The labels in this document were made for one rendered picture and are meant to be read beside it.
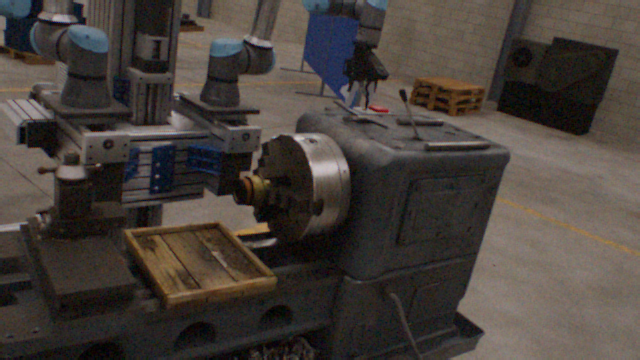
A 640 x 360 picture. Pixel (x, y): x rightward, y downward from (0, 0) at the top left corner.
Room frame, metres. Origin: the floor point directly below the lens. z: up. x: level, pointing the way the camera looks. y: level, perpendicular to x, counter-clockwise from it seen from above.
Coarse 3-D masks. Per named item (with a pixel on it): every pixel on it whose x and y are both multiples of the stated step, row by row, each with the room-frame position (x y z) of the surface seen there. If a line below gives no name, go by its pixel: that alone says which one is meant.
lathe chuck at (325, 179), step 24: (288, 144) 1.48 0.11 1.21; (312, 144) 1.46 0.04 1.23; (288, 168) 1.47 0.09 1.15; (312, 168) 1.39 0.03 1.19; (336, 168) 1.43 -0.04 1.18; (312, 192) 1.37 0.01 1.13; (336, 192) 1.40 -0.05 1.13; (288, 216) 1.44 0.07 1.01; (312, 216) 1.36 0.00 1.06; (336, 216) 1.41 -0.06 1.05; (288, 240) 1.42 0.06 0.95
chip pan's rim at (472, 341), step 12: (456, 324) 1.79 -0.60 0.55; (468, 324) 1.76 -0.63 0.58; (300, 336) 1.54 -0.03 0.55; (444, 336) 1.70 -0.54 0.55; (456, 336) 1.73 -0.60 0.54; (468, 336) 1.74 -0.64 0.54; (480, 336) 1.68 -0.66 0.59; (312, 348) 1.48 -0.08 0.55; (408, 348) 1.58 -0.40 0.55; (444, 348) 1.56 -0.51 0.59; (456, 348) 1.62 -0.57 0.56; (468, 348) 1.67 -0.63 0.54
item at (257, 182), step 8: (248, 176) 1.41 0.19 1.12; (256, 176) 1.42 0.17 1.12; (240, 184) 1.42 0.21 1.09; (248, 184) 1.38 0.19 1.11; (256, 184) 1.39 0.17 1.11; (264, 184) 1.40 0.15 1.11; (232, 192) 1.41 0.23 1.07; (240, 192) 1.42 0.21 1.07; (248, 192) 1.37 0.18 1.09; (256, 192) 1.38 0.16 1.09; (264, 192) 1.39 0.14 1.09; (240, 200) 1.38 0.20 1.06; (248, 200) 1.37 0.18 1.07; (256, 200) 1.38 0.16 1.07; (264, 200) 1.39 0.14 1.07
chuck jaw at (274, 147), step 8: (264, 144) 1.51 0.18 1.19; (272, 144) 1.50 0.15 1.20; (280, 144) 1.52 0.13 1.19; (264, 152) 1.50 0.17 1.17; (272, 152) 1.49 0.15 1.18; (280, 152) 1.51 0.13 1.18; (264, 160) 1.46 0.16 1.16; (272, 160) 1.48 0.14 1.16; (280, 160) 1.49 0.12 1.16; (256, 168) 1.45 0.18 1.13; (264, 168) 1.45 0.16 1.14; (272, 168) 1.47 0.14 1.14; (280, 168) 1.48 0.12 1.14; (264, 176) 1.44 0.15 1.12; (272, 176) 1.45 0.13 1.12; (280, 176) 1.47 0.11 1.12; (288, 176) 1.51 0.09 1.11
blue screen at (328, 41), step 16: (320, 16) 9.44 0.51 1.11; (320, 32) 9.22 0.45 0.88; (336, 32) 8.12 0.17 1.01; (352, 32) 7.26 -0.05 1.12; (304, 48) 10.36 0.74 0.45; (320, 48) 9.00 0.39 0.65; (336, 48) 7.94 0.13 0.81; (352, 48) 7.11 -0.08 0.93; (320, 64) 8.79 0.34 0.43; (336, 64) 7.77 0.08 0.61; (336, 80) 7.60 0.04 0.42; (320, 96) 8.40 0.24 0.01
